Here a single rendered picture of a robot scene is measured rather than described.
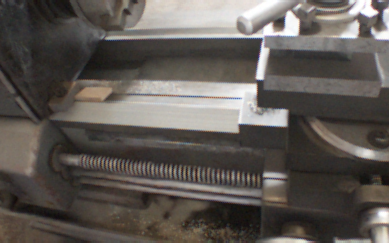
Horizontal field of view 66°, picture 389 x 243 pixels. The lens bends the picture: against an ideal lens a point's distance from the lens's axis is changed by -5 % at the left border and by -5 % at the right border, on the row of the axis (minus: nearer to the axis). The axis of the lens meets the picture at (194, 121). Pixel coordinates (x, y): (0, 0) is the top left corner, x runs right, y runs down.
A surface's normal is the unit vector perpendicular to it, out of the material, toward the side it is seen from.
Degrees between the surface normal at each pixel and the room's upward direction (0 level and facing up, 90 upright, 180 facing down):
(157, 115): 36
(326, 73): 0
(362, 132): 0
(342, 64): 0
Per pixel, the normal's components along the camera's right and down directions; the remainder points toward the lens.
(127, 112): -0.26, -0.09
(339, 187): -0.16, -0.65
